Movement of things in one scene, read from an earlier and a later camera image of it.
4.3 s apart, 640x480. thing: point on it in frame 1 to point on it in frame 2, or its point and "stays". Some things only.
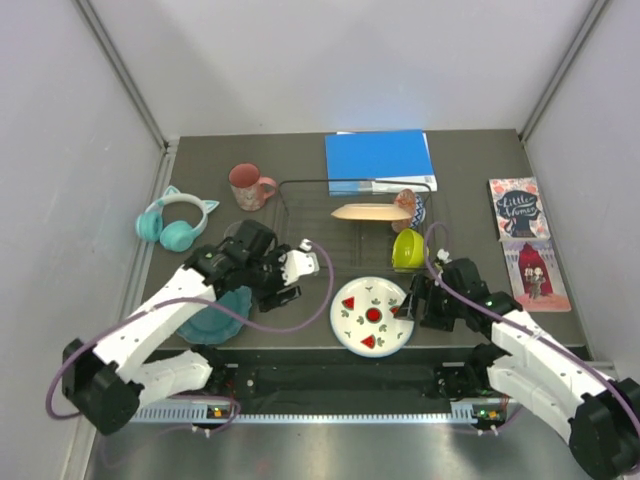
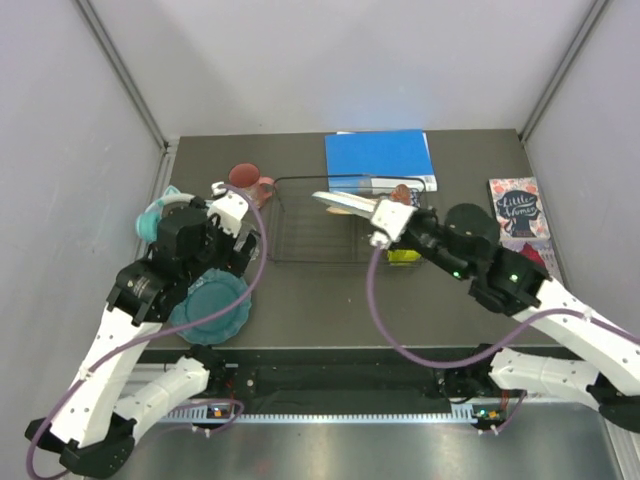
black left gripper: x=268 y=298 to x=231 y=260
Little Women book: x=518 y=209 stays
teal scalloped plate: x=213 y=326 stays
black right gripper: x=424 y=287 to x=399 y=243
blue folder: x=379 y=162 stays
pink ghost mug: x=248 y=186 stays
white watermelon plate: x=363 y=317 to x=362 y=206
